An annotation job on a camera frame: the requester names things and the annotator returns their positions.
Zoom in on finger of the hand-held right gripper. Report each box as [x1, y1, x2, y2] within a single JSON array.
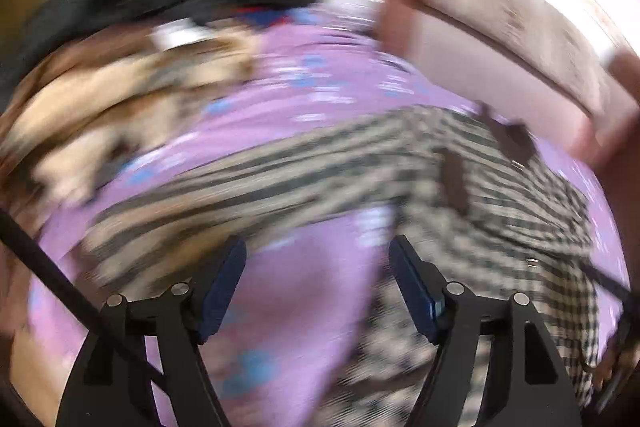
[[580, 259, 635, 304]]

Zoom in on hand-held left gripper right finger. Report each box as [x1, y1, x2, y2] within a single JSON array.
[[387, 234, 583, 427]]

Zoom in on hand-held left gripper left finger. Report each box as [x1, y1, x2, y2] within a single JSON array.
[[56, 234, 248, 427]]

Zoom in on black and cream checkered garment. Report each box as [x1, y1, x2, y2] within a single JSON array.
[[80, 104, 601, 427]]

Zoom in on tan and brown patterned cloth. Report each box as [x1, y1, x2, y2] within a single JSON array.
[[0, 24, 261, 228]]

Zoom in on purple floral bed sheet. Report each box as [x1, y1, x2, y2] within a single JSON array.
[[27, 2, 631, 427]]

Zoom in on pink and cream padded headboard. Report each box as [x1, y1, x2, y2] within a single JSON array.
[[377, 0, 640, 180]]

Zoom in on cream striped pillow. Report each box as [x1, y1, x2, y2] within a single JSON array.
[[400, 0, 626, 118]]

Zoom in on black cable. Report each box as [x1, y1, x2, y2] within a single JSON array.
[[0, 207, 168, 388]]

